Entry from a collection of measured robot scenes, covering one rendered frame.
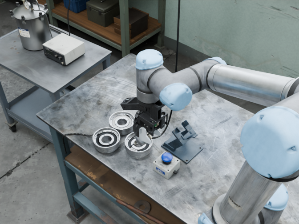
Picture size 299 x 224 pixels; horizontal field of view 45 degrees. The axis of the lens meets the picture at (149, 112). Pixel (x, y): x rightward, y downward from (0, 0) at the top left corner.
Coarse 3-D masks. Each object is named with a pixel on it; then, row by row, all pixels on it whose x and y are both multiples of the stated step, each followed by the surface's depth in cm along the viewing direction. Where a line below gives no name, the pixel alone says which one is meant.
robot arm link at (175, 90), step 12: (156, 72) 97; (168, 72) 97; (180, 72) 97; (192, 72) 97; (156, 84) 95; (168, 84) 93; (180, 84) 93; (192, 84) 96; (168, 96) 92; (180, 96) 92; (180, 108) 95
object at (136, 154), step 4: (132, 132) 138; (128, 136) 137; (132, 136) 138; (128, 140) 137; (132, 140) 137; (152, 140) 135; (136, 144) 139; (152, 144) 135; (128, 148) 132; (136, 148) 134; (140, 148) 134; (148, 148) 133; (128, 152) 134; (132, 152) 132; (136, 152) 132; (140, 152) 132; (144, 152) 132; (148, 152) 134; (136, 156) 134; (140, 156) 134
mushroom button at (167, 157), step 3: (165, 153) 127; (168, 153) 127; (162, 156) 126; (165, 156) 126; (168, 156) 126; (171, 156) 126; (162, 159) 125; (165, 159) 125; (168, 159) 125; (171, 159) 125
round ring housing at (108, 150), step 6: (96, 132) 139; (114, 132) 140; (102, 138) 138; (108, 138) 140; (96, 144) 134; (108, 144) 135; (114, 144) 134; (102, 150) 134; (108, 150) 134; (114, 150) 137
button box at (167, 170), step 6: (156, 162) 127; (162, 162) 127; (168, 162) 127; (174, 162) 127; (156, 168) 128; (162, 168) 125; (168, 168) 125; (174, 168) 127; (162, 174) 128; (168, 174) 125
